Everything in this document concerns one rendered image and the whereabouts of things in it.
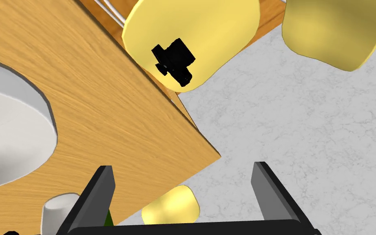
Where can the white bowl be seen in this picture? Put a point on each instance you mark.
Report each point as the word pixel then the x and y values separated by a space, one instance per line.
pixel 8 130

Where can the green pointed object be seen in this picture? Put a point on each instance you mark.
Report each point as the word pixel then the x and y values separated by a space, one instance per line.
pixel 109 220

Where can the wooden table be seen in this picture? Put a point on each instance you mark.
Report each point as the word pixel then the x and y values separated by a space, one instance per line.
pixel 109 114

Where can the white cup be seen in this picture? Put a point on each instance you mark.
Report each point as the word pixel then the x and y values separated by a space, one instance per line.
pixel 57 212

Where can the yellow chair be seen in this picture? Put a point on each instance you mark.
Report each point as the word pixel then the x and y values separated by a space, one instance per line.
pixel 171 207
pixel 331 29
pixel 207 29

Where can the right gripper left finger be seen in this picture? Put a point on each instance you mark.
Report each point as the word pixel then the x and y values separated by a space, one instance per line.
pixel 93 199

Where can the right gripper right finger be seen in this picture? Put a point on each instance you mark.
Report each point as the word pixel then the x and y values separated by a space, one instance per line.
pixel 272 195

